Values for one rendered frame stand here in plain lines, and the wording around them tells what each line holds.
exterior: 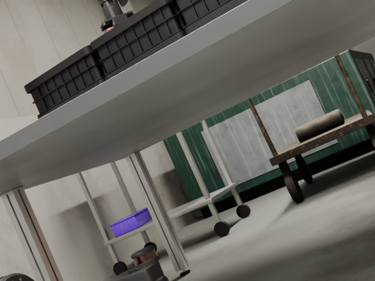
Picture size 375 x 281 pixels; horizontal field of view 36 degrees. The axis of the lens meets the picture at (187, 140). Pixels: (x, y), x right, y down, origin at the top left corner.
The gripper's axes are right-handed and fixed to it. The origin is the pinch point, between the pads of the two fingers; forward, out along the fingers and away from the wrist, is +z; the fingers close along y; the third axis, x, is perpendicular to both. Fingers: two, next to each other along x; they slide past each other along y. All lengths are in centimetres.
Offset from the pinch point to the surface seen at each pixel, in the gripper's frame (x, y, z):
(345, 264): 5, -32, 89
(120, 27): 10.6, 2.8, -3.4
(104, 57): 3.7, 9.4, 1.4
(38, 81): -14.5, 27.9, -3.1
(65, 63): -5.6, 19.0, -3.3
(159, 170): -369, -76, 40
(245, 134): -294, -142, 43
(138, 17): 15.2, -1.8, -3.2
